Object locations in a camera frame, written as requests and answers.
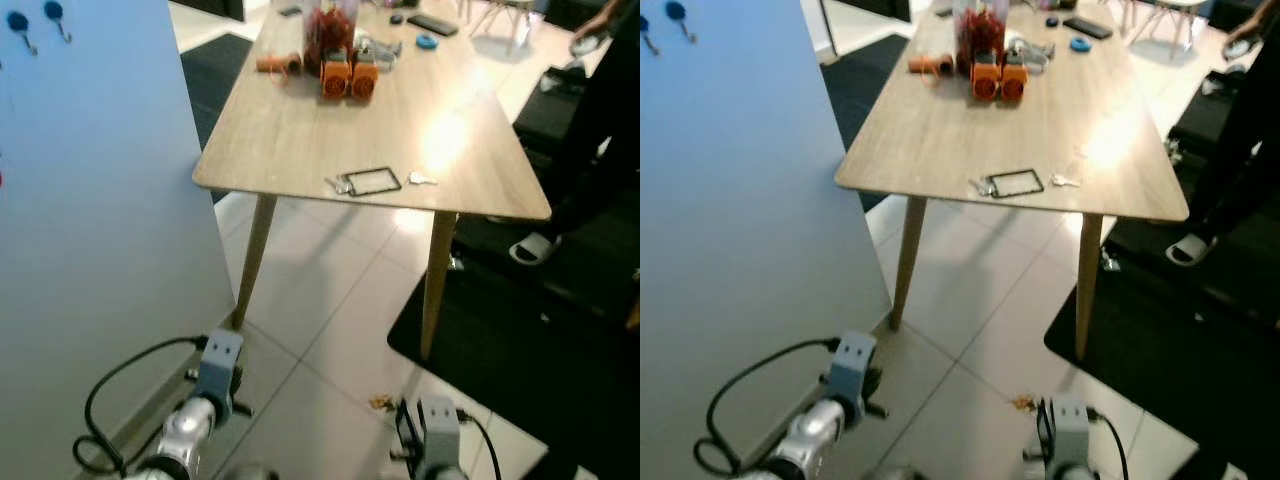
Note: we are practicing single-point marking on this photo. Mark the white partition board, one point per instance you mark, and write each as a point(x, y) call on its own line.
point(740, 200)
point(100, 200)

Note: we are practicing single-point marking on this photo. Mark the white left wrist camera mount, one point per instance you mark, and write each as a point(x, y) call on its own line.
point(855, 370)
point(222, 365)

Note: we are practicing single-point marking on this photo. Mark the person's hand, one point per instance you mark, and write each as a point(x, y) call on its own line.
point(1262, 28)
point(603, 20)

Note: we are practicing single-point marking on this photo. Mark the key bunch with tan figure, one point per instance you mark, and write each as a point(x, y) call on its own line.
point(382, 402)
point(1022, 403)

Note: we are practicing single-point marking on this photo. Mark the orange tube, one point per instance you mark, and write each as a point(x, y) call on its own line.
point(275, 64)
point(928, 65)

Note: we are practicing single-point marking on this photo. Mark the small silver key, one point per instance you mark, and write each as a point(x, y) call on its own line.
point(1063, 181)
point(420, 179)

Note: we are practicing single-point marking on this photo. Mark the person in black clothes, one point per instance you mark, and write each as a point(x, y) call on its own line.
point(1250, 150)
point(600, 130)

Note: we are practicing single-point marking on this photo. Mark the white slipper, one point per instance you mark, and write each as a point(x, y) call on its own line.
point(1190, 250)
point(533, 250)

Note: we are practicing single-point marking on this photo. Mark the black frame card holder keys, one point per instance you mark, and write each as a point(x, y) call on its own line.
point(985, 187)
point(340, 186)

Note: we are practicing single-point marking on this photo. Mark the white chair wooden legs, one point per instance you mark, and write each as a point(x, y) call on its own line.
point(1165, 8)
point(512, 8)

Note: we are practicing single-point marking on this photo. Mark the grey round object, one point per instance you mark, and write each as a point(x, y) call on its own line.
point(583, 47)
point(1240, 50)

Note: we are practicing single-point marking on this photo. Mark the black floor mat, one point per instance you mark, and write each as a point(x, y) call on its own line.
point(1180, 380)
point(215, 90)
point(540, 380)
point(860, 100)

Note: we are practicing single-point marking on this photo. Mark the small orange box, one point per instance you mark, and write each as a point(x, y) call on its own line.
point(364, 80)
point(986, 82)
point(1015, 82)
point(335, 82)

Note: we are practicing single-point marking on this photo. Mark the silver grey small gadget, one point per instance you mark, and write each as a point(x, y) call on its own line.
point(1030, 50)
point(378, 48)

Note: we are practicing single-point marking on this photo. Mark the light wooden table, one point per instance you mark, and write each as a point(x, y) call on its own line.
point(400, 120)
point(1050, 120)

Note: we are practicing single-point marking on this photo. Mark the blue tape roll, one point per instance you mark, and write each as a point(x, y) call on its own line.
point(1071, 44)
point(419, 42)

